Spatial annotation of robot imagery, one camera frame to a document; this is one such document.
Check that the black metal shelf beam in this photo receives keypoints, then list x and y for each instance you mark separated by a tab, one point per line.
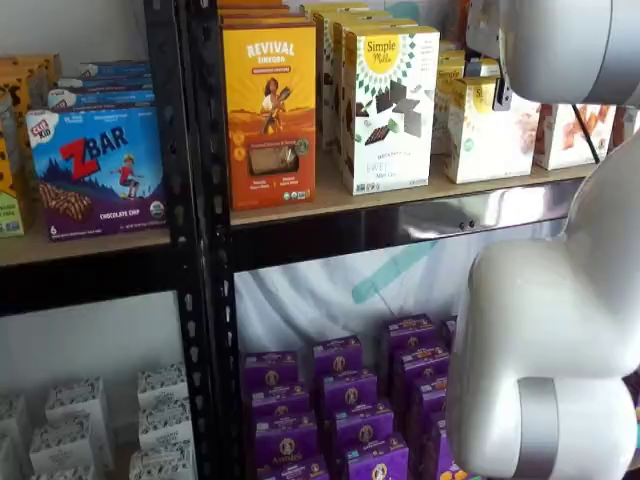
90	280
350	235

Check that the white backdrop sheet teal stripe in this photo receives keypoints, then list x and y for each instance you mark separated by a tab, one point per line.
300	300

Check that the black perforated shelf post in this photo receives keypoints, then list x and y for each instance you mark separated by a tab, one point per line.
220	240
175	150

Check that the white patterned small box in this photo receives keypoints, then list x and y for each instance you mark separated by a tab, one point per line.
62	447
160	465
75	400
162	385
62	475
165	425

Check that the white orange cracker box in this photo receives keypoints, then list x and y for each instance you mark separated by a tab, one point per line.
627	125
555	140

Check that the purple Annie's hidden veggies box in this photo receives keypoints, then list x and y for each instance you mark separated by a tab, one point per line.
427	400
420	362
440	450
407	332

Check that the yellow brown-spotted snack box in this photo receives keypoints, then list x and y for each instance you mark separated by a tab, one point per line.
17	150
35	67

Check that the orange Revival cracker box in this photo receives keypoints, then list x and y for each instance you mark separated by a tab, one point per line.
260	20
270	115
250	9

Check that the purple Annie's bunny grahams box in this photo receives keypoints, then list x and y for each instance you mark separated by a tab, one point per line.
270	370
362	425
350	392
337	355
377	460
292	470
285	440
280	402

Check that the small white yellow-label box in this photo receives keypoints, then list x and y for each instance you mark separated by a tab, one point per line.
445	110
480	67
490	145
452	55

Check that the white Simple Mills mint box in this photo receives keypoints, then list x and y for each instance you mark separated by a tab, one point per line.
335	6
380	23
322	75
390	110

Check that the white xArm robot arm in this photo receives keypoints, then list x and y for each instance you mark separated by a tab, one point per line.
550	325

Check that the blue Clif Kid Zbar box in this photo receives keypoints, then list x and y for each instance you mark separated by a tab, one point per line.
100	97
105	83
115	68
100	170

